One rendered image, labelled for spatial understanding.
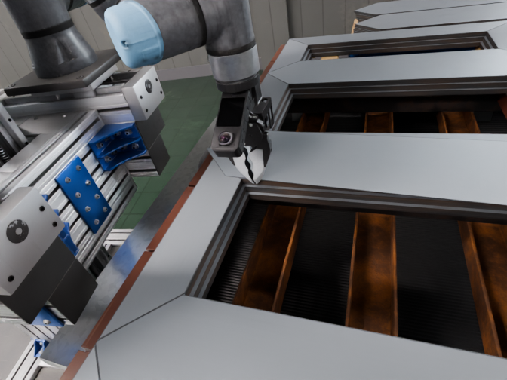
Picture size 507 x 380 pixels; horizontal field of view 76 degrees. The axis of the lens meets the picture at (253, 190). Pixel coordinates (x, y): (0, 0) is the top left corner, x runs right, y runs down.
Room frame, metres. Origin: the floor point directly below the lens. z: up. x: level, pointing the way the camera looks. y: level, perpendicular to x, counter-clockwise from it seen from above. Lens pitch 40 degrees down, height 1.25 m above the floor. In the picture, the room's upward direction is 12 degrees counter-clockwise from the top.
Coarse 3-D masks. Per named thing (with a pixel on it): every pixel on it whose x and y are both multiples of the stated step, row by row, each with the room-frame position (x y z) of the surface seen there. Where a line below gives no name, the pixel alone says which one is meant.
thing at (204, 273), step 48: (336, 48) 1.18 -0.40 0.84; (384, 48) 1.10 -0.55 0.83; (432, 48) 1.04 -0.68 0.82; (480, 48) 0.97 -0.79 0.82; (288, 96) 0.88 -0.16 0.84; (336, 96) 0.85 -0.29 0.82; (384, 96) 0.80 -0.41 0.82; (240, 192) 0.50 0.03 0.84; (288, 192) 0.47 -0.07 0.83; (336, 192) 0.44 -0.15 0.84; (192, 288) 0.30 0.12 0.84
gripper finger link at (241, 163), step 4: (244, 148) 0.51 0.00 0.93; (248, 148) 0.55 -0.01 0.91; (244, 152) 0.50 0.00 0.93; (248, 152) 0.54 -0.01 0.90; (244, 156) 0.50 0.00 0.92; (248, 156) 0.54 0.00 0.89; (236, 160) 0.50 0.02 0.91; (240, 160) 0.50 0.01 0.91; (244, 160) 0.50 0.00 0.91; (248, 160) 0.53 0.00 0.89; (236, 164) 0.51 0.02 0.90; (240, 164) 0.50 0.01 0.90; (244, 164) 0.50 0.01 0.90; (248, 164) 0.51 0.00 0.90; (240, 168) 0.50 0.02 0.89; (244, 168) 0.50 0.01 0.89; (248, 168) 0.50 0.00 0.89; (244, 172) 0.50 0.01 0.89; (248, 172) 0.50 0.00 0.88; (252, 172) 0.51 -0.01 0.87; (248, 176) 0.50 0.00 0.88; (252, 176) 0.50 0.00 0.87; (252, 180) 0.50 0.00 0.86
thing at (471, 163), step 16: (448, 144) 0.49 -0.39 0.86; (464, 144) 0.48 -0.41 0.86; (480, 144) 0.47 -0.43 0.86; (448, 160) 0.44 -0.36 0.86; (464, 160) 0.43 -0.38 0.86; (480, 160) 0.42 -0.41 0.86; (496, 160) 0.41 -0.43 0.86; (448, 176) 0.40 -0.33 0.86; (464, 176) 0.39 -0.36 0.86; (480, 176) 0.38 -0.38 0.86; (496, 176) 0.37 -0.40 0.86; (464, 192) 0.36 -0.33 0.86; (480, 192) 0.35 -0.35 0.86; (496, 192) 0.34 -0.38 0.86
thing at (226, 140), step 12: (228, 96) 0.50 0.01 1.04; (240, 96) 0.49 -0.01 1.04; (228, 108) 0.48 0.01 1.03; (240, 108) 0.47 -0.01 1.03; (228, 120) 0.46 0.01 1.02; (240, 120) 0.45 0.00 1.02; (216, 132) 0.45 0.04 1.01; (228, 132) 0.44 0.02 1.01; (240, 132) 0.43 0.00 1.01; (216, 144) 0.43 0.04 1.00; (228, 144) 0.42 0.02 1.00; (240, 144) 0.42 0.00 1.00; (228, 156) 0.42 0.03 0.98; (240, 156) 0.42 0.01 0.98
